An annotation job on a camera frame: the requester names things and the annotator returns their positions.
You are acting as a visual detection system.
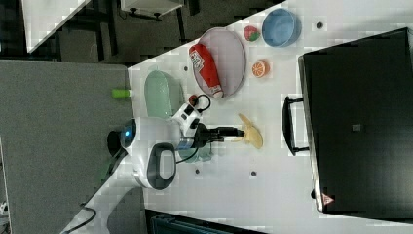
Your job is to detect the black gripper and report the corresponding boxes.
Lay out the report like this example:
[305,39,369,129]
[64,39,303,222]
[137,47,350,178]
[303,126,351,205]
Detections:
[193,124,245,148]

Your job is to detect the yellow peeled banana toy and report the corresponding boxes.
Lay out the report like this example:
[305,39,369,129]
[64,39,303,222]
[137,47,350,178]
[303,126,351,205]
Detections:
[233,113,263,149]

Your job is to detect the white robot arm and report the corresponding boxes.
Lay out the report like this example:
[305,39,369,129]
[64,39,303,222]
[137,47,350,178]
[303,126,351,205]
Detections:
[59,117,245,234]

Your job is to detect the teal green mug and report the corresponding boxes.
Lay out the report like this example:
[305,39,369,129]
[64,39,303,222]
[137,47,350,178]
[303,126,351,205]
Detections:
[179,143,212,163]

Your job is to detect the small red berry toy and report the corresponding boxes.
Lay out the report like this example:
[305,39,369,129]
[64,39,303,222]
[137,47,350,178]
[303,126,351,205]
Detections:
[188,95,198,106]

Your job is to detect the orange slice toy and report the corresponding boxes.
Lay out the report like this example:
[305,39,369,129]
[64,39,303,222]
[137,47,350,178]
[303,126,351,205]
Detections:
[251,60,270,78]

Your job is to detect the red ketchup bottle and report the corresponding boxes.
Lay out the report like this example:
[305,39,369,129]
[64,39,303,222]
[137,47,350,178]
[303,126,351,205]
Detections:
[189,43,224,98]

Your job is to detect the green perforated colander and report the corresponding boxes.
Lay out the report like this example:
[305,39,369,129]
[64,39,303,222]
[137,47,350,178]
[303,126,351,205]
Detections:
[144,70,184,119]

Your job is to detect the grey oval plate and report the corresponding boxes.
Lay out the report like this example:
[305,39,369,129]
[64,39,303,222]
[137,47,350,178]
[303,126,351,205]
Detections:
[199,27,246,99]

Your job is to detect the red green strawberry toy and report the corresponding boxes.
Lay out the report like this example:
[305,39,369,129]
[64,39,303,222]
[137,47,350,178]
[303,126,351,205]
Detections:
[244,25,260,42]

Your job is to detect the blue bowl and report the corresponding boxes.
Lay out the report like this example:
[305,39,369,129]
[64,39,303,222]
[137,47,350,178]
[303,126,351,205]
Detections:
[262,8,302,47]

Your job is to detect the green marker cap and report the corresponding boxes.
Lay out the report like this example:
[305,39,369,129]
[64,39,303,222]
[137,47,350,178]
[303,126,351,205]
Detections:
[111,89,132,98]

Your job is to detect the black toaster oven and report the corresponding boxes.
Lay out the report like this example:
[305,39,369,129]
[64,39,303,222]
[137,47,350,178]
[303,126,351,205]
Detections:
[298,28,413,222]

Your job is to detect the white cabinet on casters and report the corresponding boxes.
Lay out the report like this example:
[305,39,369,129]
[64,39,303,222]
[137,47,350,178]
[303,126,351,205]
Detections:
[120,0,184,21]

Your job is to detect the white side table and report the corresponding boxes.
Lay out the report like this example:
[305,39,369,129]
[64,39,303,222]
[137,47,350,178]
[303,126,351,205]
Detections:
[20,0,91,53]

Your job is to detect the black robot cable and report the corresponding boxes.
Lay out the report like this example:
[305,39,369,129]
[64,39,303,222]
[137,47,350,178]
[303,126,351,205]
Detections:
[174,94,212,164]

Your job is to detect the black oven door handle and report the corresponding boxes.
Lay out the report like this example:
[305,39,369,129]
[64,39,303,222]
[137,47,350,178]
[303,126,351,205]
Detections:
[282,97,309,156]

